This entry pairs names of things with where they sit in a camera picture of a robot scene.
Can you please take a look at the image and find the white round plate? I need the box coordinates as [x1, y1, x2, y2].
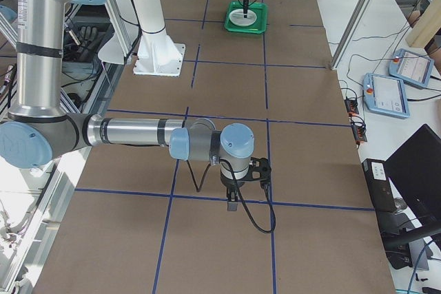
[229, 8, 257, 27]

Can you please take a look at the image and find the green plastic tray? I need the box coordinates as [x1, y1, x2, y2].
[224, 1, 268, 34]

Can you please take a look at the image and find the orange black adapter lower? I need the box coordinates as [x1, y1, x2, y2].
[351, 122, 367, 145]

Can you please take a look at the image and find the orange black adapter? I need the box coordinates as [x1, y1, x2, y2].
[351, 122, 367, 145]
[345, 98, 359, 116]

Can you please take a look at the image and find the orange black adapter upper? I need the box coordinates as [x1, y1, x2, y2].
[345, 98, 359, 116]

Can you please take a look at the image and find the black mini computer box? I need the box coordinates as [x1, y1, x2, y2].
[362, 158, 396, 213]

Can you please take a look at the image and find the near blue teach pendant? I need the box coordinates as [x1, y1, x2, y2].
[362, 73, 410, 118]

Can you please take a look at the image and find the blue teach pendant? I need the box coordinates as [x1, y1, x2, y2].
[362, 73, 410, 118]
[389, 48, 434, 89]

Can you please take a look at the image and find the far blue teach pendant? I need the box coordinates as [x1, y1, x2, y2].
[389, 48, 434, 89]

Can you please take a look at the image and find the black laptop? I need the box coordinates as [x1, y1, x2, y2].
[385, 124, 440, 224]

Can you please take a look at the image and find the wooden beam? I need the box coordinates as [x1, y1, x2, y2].
[406, 0, 441, 48]

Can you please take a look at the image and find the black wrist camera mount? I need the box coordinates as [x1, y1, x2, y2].
[247, 157, 271, 185]

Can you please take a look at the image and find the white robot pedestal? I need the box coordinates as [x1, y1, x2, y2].
[133, 0, 185, 77]

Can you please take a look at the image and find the aluminium frame post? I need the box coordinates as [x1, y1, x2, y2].
[330, 0, 372, 70]

